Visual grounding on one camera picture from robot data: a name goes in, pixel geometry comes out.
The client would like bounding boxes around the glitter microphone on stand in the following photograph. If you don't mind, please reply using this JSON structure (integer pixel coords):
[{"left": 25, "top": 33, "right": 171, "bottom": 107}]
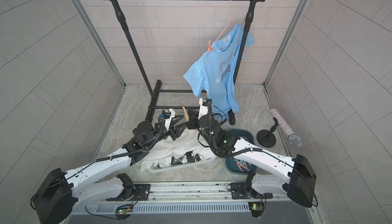
[{"left": 256, "top": 109, "right": 302, "bottom": 148}]

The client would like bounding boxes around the white laundry basket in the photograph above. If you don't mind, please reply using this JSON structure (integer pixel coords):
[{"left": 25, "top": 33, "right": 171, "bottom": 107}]
[{"left": 148, "top": 158, "right": 215, "bottom": 173}]

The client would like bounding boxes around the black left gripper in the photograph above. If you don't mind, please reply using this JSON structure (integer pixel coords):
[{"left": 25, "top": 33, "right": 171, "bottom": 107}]
[{"left": 143, "top": 115, "right": 188, "bottom": 148}]

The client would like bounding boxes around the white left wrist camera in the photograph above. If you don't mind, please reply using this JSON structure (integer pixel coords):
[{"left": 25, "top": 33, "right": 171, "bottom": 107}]
[{"left": 161, "top": 108, "right": 176, "bottom": 130}]

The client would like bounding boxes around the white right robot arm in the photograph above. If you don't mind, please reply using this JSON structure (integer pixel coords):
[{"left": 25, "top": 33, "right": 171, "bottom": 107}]
[{"left": 190, "top": 98, "right": 318, "bottom": 208}]

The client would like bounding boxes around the light blue t-shirt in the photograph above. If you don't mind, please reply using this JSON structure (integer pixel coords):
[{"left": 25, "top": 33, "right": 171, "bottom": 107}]
[{"left": 183, "top": 24, "right": 244, "bottom": 114}]

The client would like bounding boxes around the pink clothespin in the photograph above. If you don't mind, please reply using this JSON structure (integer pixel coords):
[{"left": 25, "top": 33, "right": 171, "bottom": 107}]
[{"left": 207, "top": 40, "right": 215, "bottom": 52}]

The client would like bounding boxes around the pink wire hanger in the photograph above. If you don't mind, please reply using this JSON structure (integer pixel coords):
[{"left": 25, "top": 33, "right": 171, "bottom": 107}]
[{"left": 208, "top": 0, "right": 237, "bottom": 51}]

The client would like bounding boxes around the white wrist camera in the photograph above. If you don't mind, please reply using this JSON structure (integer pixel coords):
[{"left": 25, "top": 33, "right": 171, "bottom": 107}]
[
  {"left": 198, "top": 98, "right": 212, "bottom": 119},
  {"left": 161, "top": 108, "right": 176, "bottom": 130}
]

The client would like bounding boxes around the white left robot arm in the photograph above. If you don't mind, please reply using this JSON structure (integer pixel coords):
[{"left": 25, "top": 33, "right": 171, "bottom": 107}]
[{"left": 30, "top": 109, "right": 184, "bottom": 224}]

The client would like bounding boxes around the yellow clothespin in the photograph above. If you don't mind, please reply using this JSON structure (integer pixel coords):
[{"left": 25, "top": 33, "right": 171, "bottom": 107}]
[{"left": 182, "top": 107, "right": 190, "bottom": 121}]

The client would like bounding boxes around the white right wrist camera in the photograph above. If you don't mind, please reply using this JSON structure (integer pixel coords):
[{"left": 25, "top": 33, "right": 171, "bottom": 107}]
[{"left": 198, "top": 98, "right": 212, "bottom": 119}]

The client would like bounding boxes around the black clothes rack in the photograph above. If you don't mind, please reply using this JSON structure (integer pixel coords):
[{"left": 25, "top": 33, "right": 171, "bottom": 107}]
[{"left": 101, "top": 0, "right": 265, "bottom": 121}]

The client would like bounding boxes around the white t-shirt black print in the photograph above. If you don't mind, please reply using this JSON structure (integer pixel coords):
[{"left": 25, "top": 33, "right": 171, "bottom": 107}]
[{"left": 140, "top": 129, "right": 216, "bottom": 172}]

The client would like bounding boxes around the beige clothespin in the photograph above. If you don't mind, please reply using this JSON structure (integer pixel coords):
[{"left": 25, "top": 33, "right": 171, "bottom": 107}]
[{"left": 241, "top": 18, "right": 246, "bottom": 28}]

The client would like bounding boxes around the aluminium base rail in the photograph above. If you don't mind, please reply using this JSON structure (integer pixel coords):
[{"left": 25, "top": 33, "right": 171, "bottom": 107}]
[{"left": 71, "top": 176, "right": 293, "bottom": 220}]

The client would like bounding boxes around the teal clothespin tray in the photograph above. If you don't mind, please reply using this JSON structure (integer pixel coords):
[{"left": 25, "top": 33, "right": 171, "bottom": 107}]
[{"left": 225, "top": 129, "right": 257, "bottom": 175}]

